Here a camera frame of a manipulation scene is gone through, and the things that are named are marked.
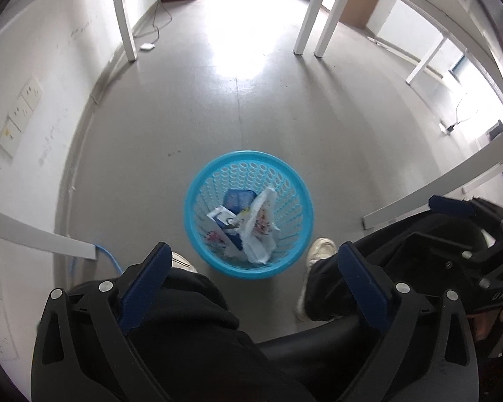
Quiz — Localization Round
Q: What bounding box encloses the white plastic bag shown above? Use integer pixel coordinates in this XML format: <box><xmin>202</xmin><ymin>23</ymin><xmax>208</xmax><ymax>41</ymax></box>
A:
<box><xmin>238</xmin><ymin>187</ymin><xmax>280</xmax><ymax>265</ymax></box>

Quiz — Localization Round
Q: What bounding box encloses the blue white cardboard box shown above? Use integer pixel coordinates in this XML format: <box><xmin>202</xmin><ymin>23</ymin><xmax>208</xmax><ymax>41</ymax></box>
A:
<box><xmin>206</xmin><ymin>189</ymin><xmax>257</xmax><ymax>258</ymax></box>

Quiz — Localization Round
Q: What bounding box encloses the blue plastic trash basket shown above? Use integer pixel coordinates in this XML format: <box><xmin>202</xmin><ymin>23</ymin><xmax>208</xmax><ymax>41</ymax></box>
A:
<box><xmin>184</xmin><ymin>151</ymin><xmax>314</xmax><ymax>279</ymax></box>

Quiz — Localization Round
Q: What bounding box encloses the white right shoe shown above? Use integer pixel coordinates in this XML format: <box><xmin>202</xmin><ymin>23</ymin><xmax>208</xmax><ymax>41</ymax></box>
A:
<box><xmin>295</xmin><ymin>237</ymin><xmax>339</xmax><ymax>323</ymax></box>

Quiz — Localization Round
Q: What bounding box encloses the white shoe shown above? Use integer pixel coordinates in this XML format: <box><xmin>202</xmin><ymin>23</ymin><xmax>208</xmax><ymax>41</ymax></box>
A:
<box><xmin>171</xmin><ymin>252</ymin><xmax>197</xmax><ymax>273</ymax></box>
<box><xmin>295</xmin><ymin>237</ymin><xmax>339</xmax><ymax>323</ymax></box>

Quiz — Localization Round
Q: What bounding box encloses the white left shoe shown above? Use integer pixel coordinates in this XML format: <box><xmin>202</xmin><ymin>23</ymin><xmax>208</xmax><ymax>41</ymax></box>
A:
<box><xmin>171</xmin><ymin>252</ymin><xmax>197</xmax><ymax>273</ymax></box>

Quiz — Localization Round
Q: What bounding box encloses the blue cable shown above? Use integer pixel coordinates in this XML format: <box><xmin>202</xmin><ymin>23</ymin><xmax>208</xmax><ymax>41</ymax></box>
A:
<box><xmin>92</xmin><ymin>241</ymin><xmax>125</xmax><ymax>277</ymax></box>

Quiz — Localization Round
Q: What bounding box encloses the wall socket panel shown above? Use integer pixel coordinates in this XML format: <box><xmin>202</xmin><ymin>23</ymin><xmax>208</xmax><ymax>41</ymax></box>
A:
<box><xmin>0</xmin><ymin>77</ymin><xmax>42</xmax><ymax>158</ymax></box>

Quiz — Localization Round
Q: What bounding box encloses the white power adapter with cable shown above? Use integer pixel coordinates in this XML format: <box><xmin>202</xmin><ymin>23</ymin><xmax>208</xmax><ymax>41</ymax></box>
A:
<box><xmin>133</xmin><ymin>0</ymin><xmax>173</xmax><ymax>53</ymax></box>

